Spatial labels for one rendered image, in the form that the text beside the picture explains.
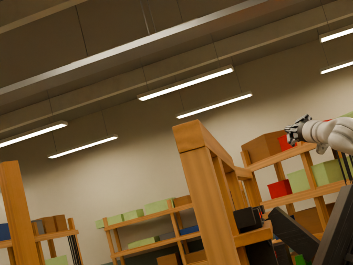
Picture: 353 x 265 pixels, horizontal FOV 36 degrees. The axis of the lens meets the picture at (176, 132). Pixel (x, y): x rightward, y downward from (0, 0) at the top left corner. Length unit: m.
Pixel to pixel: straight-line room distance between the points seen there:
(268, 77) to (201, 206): 9.96
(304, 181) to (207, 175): 4.13
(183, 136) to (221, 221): 0.29
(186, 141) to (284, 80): 9.88
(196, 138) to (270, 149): 4.53
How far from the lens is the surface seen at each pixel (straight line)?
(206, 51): 9.74
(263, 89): 11.55
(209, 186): 1.70
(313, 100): 11.45
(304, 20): 9.67
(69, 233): 8.70
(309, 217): 5.95
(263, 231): 1.99
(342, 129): 1.65
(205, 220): 1.71
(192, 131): 1.72
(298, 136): 1.84
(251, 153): 6.54
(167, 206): 11.21
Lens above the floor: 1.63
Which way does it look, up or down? 10 degrees up
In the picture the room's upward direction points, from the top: 15 degrees counter-clockwise
